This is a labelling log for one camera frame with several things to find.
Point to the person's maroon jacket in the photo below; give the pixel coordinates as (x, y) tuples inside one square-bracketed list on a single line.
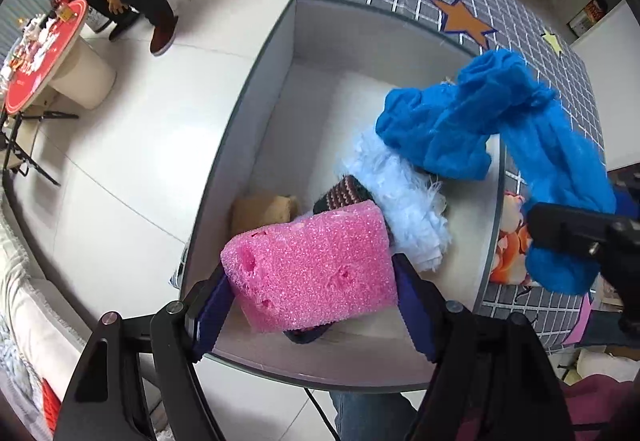
[(595, 411)]

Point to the pink foam block with holes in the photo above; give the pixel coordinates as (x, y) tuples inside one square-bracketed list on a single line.
[(310, 266)]

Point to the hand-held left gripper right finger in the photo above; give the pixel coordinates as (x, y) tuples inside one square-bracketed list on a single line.
[(415, 311)]

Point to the white storage box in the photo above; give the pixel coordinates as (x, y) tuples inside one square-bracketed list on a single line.
[(320, 121)]

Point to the blue crinkled scarf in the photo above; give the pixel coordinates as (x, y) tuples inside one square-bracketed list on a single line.
[(450, 131)]

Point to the small items on table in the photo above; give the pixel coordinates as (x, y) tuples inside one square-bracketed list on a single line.
[(35, 33)]

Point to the red round folding table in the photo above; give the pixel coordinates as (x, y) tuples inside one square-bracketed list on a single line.
[(45, 61)]

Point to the light blue fluffy scarf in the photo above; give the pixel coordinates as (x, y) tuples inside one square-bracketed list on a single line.
[(410, 206)]

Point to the white cylindrical stool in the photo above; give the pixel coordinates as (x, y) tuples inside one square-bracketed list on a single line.
[(82, 76)]

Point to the white sofa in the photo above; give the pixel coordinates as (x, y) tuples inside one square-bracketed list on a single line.
[(30, 311)]

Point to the tan sponge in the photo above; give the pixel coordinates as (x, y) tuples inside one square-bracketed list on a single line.
[(260, 211)]

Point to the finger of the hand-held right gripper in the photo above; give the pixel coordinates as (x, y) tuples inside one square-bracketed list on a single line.
[(629, 203), (565, 223)]

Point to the dark striped knit hat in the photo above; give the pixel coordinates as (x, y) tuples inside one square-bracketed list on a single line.
[(342, 193)]

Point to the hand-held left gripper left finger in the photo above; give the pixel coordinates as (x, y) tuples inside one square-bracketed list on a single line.
[(212, 306)]

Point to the white board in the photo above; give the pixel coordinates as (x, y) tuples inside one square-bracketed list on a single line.
[(620, 86)]

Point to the orange plush toy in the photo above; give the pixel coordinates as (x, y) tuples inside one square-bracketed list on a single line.
[(507, 241)]

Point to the person's jeans leg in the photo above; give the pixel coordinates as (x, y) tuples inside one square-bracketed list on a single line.
[(370, 418)]

